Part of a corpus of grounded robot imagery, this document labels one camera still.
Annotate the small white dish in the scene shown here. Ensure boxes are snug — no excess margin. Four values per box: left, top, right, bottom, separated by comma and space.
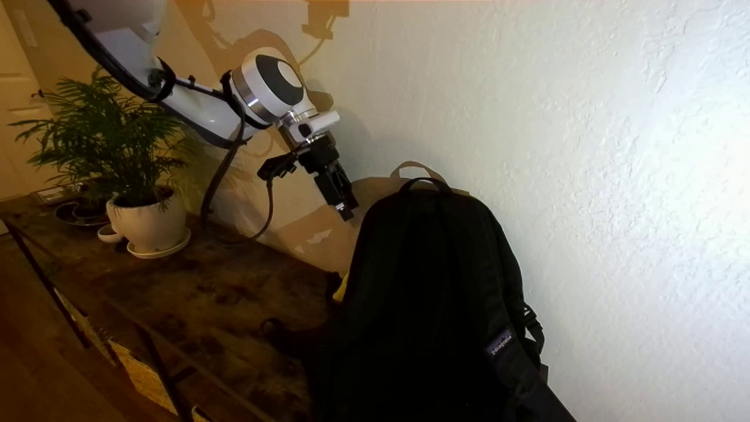
96, 222, 127, 246

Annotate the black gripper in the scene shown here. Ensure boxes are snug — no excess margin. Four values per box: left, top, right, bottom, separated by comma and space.
296, 137, 363, 224

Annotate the green leafy potted plant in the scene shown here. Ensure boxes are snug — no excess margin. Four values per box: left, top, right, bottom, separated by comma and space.
9, 67, 195, 209

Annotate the dark small plant pot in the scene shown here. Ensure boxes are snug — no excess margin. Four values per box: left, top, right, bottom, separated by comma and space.
54, 197, 109, 230

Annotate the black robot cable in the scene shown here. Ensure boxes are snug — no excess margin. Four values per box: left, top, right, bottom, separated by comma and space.
198, 132, 277, 244

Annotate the white pot saucer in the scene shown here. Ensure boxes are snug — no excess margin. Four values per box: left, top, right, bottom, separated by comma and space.
125, 233, 195, 262

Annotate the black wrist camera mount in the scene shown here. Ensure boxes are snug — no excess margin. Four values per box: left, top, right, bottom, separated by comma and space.
255, 149, 304, 182

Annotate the black backpack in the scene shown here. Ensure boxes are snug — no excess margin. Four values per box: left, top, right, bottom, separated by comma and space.
311, 175, 579, 422

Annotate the white plant pot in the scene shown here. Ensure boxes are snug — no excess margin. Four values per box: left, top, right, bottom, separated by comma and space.
104, 190, 192, 254

